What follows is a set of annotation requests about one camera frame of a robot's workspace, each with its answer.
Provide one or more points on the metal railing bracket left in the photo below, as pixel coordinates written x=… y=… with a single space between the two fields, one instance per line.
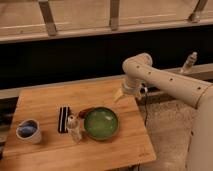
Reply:
x=47 y=17

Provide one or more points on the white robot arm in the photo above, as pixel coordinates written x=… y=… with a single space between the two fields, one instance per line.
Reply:
x=194 y=92

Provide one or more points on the wooden cutting board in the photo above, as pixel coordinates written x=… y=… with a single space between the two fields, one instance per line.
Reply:
x=59 y=152

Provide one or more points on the black and white striped block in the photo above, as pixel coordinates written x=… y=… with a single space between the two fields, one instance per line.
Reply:
x=64 y=113

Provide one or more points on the metal window latch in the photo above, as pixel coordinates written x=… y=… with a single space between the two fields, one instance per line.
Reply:
x=191 y=59

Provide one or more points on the green ceramic bowl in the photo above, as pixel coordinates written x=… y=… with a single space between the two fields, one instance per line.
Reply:
x=101 y=123

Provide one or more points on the metal railing bracket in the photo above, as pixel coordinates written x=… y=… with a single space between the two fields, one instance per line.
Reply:
x=47 y=17
x=114 y=14
x=195 y=15

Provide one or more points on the metal railing bracket middle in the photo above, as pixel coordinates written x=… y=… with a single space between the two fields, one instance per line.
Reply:
x=114 y=14

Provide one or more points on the cream pointed end effector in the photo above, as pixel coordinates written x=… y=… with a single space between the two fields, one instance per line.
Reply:
x=118 y=95

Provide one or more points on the metal railing bracket right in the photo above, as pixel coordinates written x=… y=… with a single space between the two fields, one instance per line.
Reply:
x=195 y=15

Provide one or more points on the white and blue mug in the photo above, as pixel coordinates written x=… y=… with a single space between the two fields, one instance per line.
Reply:
x=29 y=131

